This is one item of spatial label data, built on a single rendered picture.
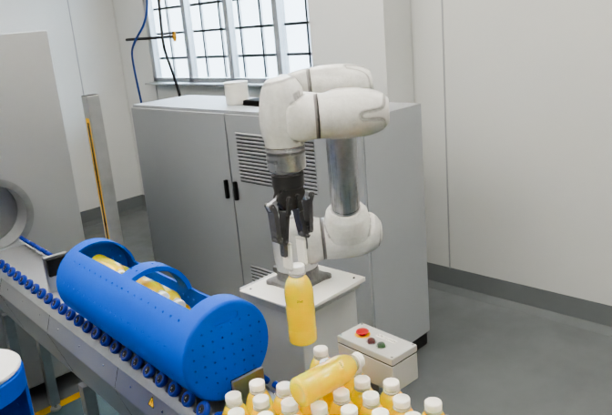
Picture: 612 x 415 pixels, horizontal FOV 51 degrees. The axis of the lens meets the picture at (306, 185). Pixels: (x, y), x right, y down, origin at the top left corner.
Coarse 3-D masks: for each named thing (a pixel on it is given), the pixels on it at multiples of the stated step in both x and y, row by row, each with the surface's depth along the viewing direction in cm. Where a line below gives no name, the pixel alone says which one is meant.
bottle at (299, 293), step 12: (300, 276) 152; (288, 288) 152; (300, 288) 151; (312, 288) 154; (288, 300) 153; (300, 300) 152; (312, 300) 154; (288, 312) 154; (300, 312) 152; (312, 312) 154; (288, 324) 156; (300, 324) 153; (312, 324) 155; (300, 336) 154; (312, 336) 155
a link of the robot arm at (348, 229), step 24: (312, 72) 193; (336, 72) 192; (360, 72) 193; (336, 144) 206; (336, 168) 212; (336, 192) 218; (336, 216) 225; (360, 216) 224; (336, 240) 227; (360, 240) 227
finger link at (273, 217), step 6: (264, 204) 146; (270, 204) 145; (270, 210) 145; (276, 210) 145; (270, 216) 146; (276, 216) 146; (270, 222) 147; (276, 222) 146; (270, 228) 148; (276, 228) 146; (270, 234) 148; (276, 234) 147
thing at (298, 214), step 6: (300, 198) 148; (300, 204) 149; (294, 210) 151; (300, 210) 149; (294, 216) 152; (300, 216) 150; (300, 222) 151; (300, 228) 152; (306, 228) 152; (306, 234) 152
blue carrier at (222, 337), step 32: (128, 256) 243; (64, 288) 225; (96, 288) 207; (128, 288) 195; (192, 288) 212; (96, 320) 209; (128, 320) 189; (160, 320) 177; (192, 320) 169; (224, 320) 174; (256, 320) 181; (160, 352) 175; (192, 352) 168; (224, 352) 175; (256, 352) 182; (192, 384) 169; (224, 384) 176
